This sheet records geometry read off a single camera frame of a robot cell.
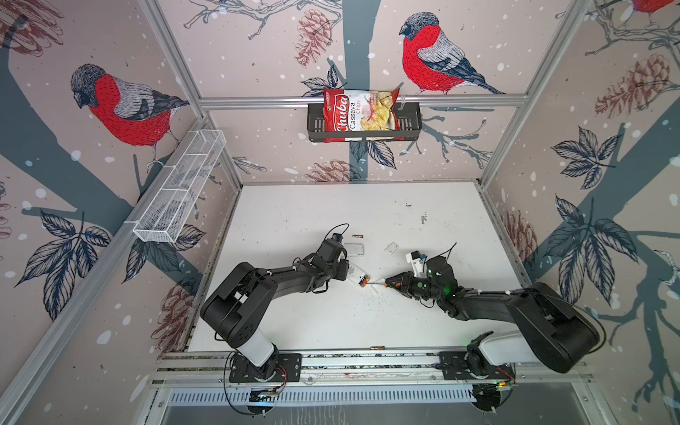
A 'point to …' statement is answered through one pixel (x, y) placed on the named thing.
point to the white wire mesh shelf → (166, 210)
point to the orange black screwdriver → (395, 285)
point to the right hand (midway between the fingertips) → (385, 287)
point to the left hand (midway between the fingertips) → (344, 265)
